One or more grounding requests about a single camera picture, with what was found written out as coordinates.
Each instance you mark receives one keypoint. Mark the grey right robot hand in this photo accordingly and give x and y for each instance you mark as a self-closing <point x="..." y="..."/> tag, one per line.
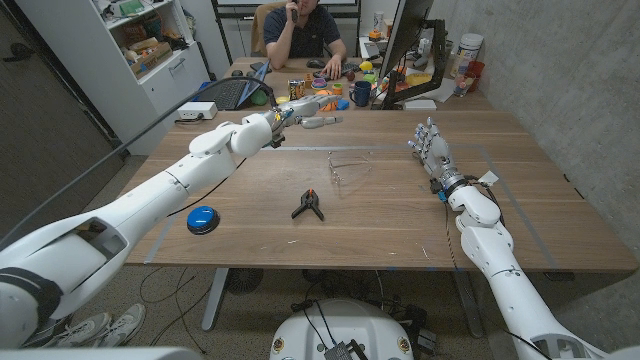
<point x="436" y="152"/>

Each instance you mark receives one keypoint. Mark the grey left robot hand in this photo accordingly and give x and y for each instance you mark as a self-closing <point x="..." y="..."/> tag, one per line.
<point x="309" y="111"/>

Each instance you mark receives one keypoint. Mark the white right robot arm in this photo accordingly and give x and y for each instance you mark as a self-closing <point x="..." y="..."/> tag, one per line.
<point x="500" y="270"/>

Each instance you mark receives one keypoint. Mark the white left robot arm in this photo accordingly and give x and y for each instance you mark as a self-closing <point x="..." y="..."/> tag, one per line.
<point x="130" y="215"/>

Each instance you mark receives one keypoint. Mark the yellow black push button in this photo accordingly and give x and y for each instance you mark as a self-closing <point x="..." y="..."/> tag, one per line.
<point x="282" y="100"/>

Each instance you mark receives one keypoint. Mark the clear safety glasses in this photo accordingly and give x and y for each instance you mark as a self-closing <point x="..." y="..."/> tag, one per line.
<point x="345" y="167"/>

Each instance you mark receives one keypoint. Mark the black spring clamp pliers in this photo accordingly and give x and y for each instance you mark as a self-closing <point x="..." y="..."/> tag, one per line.
<point x="309" y="203"/>

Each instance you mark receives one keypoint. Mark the blue push button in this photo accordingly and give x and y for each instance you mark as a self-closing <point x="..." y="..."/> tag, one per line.
<point x="202" y="219"/>

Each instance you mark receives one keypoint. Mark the printed snack can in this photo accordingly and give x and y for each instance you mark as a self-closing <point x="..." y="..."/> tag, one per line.
<point x="297" y="89"/>

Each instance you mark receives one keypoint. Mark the blue block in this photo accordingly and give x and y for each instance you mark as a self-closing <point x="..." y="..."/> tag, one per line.
<point x="343" y="104"/>

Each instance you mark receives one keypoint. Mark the black computer mouse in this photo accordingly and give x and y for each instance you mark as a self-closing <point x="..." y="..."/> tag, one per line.
<point x="315" y="63"/>

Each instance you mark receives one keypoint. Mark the green ball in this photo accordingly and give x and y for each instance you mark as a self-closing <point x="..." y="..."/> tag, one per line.
<point x="259" y="97"/>

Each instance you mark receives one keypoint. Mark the black keyboard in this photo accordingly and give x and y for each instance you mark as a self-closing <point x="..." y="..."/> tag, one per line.
<point x="342" y="70"/>

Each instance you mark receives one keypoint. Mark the dark blue mug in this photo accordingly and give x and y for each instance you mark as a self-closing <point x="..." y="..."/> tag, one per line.
<point x="361" y="93"/>

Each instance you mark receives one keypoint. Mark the open laptop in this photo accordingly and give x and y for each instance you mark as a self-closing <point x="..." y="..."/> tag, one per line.
<point x="235" y="90"/>

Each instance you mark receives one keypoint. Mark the person in dark polo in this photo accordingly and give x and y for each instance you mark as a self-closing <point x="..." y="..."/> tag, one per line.
<point x="305" y="31"/>

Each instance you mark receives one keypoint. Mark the red cup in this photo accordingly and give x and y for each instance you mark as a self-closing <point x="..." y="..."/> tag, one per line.
<point x="475" y="72"/>

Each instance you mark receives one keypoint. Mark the white round canister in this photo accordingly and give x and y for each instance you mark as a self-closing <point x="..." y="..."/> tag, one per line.
<point x="467" y="52"/>

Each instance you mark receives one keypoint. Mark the white power strip box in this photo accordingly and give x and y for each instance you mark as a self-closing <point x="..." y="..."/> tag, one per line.
<point x="197" y="110"/>

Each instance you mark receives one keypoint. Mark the black computer monitor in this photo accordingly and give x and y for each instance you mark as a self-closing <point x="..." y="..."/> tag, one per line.
<point x="407" y="35"/>

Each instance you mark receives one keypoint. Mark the cardboard box on shelf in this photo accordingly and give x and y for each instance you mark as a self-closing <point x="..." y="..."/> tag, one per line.
<point x="150" y="59"/>

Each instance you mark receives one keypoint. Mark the white shelf cabinet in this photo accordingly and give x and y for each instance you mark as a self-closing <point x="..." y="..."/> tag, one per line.
<point x="125" y="65"/>

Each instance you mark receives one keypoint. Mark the white robot torso base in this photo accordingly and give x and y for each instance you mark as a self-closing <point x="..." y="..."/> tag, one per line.
<point x="342" y="331"/>

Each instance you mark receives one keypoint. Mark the white sneaker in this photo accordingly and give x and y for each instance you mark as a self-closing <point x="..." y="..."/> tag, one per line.
<point x="122" y="326"/>
<point x="82" y="331"/>

